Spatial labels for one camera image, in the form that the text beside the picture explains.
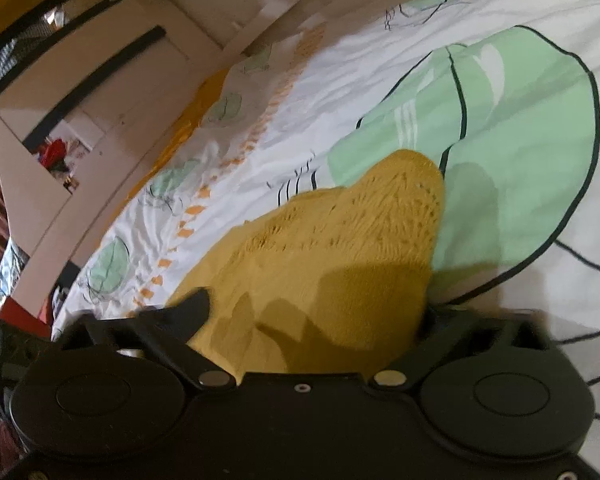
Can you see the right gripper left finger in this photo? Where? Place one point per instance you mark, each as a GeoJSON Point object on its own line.
{"type": "Point", "coordinates": [165, 334]}

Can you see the beige wooden bed frame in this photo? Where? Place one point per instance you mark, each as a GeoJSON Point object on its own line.
{"type": "Point", "coordinates": [83, 119]}

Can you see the mustard yellow knit garment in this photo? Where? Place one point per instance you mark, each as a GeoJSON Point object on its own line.
{"type": "Point", "coordinates": [334, 281]}

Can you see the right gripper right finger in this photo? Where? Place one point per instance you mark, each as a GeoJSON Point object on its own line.
{"type": "Point", "coordinates": [439, 333]}

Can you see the white leaf-print bedspread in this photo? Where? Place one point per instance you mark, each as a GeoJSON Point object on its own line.
{"type": "Point", "coordinates": [504, 95]}

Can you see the orange under sheet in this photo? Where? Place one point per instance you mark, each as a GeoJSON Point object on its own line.
{"type": "Point", "coordinates": [169, 142]}

